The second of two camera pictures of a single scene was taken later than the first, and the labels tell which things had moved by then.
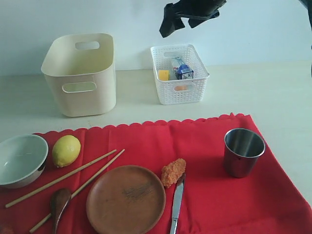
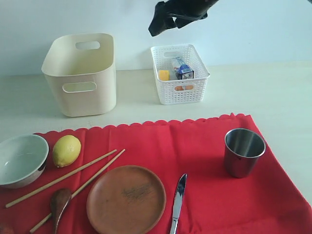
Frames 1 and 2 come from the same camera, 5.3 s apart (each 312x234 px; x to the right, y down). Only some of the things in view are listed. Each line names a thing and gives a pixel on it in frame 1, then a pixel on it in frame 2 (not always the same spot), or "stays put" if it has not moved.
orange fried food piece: [171, 172] -> [181, 87]
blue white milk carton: [185, 72] stays put
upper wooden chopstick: [60, 178] stays put
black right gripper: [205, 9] -> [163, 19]
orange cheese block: [164, 75] stays put
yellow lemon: [66, 150] stays put
